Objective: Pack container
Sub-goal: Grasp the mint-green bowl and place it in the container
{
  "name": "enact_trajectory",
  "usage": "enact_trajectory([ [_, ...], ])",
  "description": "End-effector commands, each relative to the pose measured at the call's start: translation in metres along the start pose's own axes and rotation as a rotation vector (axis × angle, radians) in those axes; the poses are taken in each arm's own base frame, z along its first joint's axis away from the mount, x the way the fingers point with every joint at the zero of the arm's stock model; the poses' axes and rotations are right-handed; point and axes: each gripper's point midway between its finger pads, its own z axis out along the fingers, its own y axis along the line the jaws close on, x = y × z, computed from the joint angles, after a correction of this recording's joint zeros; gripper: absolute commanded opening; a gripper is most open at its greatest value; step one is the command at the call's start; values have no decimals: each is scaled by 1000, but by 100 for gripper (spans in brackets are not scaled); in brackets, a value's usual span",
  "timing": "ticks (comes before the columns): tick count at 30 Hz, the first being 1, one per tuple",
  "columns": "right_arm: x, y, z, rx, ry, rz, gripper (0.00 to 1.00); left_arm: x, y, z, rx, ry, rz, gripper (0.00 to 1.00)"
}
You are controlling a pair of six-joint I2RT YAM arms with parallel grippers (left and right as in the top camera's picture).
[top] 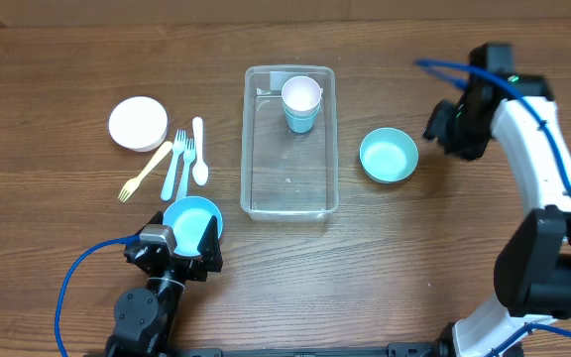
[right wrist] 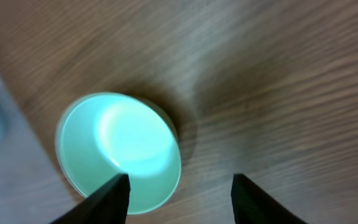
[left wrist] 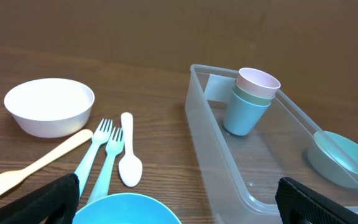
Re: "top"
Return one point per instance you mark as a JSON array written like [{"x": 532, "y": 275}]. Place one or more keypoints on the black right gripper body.
[{"x": 472, "y": 133}]

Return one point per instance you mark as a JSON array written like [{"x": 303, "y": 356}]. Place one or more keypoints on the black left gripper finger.
[
  {"x": 209, "y": 245},
  {"x": 154, "y": 228}
]

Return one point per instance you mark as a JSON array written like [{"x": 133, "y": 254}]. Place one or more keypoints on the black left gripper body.
[{"x": 190, "y": 270}]

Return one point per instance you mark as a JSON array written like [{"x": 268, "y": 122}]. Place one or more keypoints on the blue plastic bowl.
[{"x": 188, "y": 218}]

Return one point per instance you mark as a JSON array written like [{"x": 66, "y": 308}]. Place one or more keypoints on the yellow plastic fork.
[{"x": 132, "y": 184}]

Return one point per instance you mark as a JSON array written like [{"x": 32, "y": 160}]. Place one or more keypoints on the green plastic bowl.
[{"x": 388, "y": 155}]

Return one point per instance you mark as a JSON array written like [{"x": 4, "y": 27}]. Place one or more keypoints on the white plastic spoon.
[{"x": 200, "y": 170}]

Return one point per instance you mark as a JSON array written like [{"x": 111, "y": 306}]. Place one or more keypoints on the light blue fork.
[
  {"x": 188, "y": 158},
  {"x": 177, "y": 149}
]

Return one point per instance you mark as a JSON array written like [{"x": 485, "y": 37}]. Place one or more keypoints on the white plastic bowl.
[{"x": 138, "y": 123}]

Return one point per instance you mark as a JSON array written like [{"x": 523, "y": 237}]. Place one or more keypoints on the clear plastic storage container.
[{"x": 286, "y": 176}]

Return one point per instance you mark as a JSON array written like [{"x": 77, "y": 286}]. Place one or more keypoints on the blue plastic cup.
[{"x": 300, "y": 123}]

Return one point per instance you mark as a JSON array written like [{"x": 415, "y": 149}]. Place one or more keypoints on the pink plastic cup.
[{"x": 301, "y": 95}]

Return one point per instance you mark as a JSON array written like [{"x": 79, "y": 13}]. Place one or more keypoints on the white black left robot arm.
[{"x": 144, "y": 317}]

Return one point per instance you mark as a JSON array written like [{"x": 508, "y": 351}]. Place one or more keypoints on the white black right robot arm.
[{"x": 532, "y": 274}]

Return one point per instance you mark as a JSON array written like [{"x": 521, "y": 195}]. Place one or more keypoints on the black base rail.
[{"x": 397, "y": 349}]

